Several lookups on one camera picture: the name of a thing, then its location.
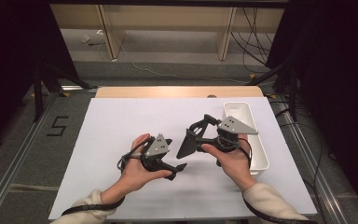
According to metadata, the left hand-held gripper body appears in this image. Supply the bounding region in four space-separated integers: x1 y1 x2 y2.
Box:
140 133 172 173

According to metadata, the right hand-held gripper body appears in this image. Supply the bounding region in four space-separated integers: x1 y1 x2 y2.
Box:
215 116 259 153

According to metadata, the black smartphone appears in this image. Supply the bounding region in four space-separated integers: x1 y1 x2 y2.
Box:
176 129 199 160

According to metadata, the white rectangular plastic bin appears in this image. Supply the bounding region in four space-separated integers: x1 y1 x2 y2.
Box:
222 101 270 175

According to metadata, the person's left hand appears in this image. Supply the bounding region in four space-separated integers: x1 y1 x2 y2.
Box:
118 133 174 194

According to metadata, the person's right hand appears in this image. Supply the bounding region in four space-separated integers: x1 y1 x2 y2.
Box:
200 133 258 193

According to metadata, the white table board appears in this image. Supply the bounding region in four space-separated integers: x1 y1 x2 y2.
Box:
48 96 318 220

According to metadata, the black metal stand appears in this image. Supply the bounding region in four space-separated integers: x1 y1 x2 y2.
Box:
32 60 99 123
245 57 300 123

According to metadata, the light wooden shelf unit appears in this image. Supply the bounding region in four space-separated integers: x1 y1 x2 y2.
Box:
49 3 285 62

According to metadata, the black curtain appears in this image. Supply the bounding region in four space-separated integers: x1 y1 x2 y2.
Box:
0 0 79 154
265 0 358 218

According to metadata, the left hand-held gripper cable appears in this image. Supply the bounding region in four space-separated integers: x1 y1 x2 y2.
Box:
61 138 155 217

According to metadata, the hand-held gripper cable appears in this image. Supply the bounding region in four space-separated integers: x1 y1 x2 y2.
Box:
217 136 320 224
61 138 155 217

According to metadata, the aluminium floor rail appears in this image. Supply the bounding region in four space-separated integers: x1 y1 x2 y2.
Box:
273 102 352 224
0 92 61 224

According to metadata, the bundle of black hanging cables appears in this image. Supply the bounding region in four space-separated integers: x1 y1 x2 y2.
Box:
229 7 276 74

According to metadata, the right hand-held gripper cable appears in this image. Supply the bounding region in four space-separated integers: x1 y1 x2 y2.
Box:
217 136 320 224

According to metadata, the black floor cable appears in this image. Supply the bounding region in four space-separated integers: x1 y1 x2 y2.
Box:
274 99 324 224

